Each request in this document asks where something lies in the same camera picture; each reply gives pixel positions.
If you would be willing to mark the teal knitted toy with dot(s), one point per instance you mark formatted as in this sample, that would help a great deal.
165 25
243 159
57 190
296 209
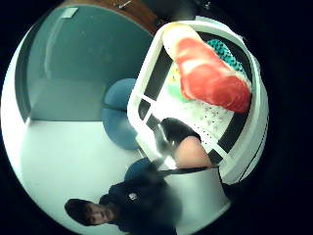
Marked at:
226 52

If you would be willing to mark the brown wooden door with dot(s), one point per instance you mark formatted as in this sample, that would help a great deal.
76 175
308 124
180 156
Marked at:
137 13

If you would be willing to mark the white plastic basket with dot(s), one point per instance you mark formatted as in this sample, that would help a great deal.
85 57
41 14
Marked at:
247 143

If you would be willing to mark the blue chair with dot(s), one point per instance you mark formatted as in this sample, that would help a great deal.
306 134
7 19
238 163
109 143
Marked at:
119 120
137 168

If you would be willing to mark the green yellow plush toy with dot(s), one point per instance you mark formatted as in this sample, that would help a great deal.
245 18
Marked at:
175 89

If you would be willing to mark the white paper sign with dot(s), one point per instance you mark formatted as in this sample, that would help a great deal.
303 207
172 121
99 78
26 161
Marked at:
69 12

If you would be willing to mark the the person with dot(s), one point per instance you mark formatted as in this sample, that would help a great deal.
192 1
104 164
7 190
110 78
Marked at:
140 202

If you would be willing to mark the red white salmon plush toy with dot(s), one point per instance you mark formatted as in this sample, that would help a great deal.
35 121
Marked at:
208 75

